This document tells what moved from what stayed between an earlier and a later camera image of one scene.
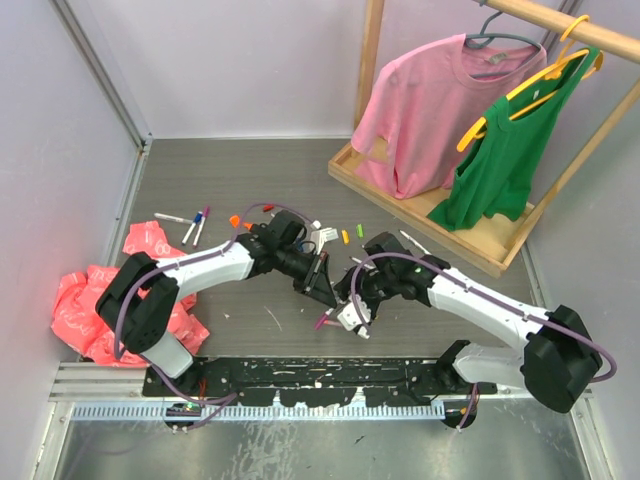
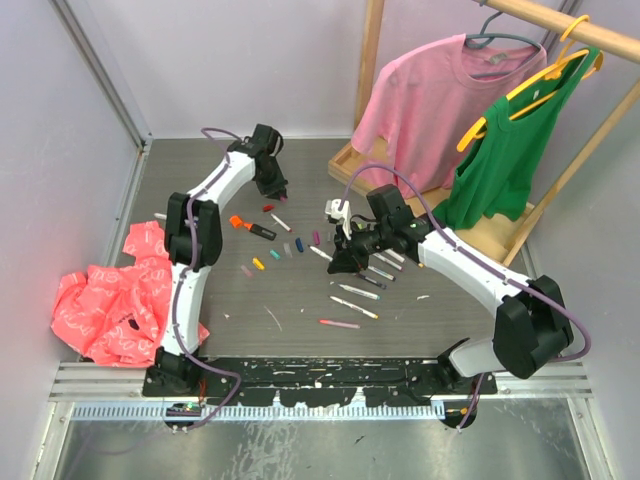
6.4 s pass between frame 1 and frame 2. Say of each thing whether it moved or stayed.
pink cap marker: moved
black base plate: stayed
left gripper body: moved
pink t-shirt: stayed
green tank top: stayed
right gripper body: moved
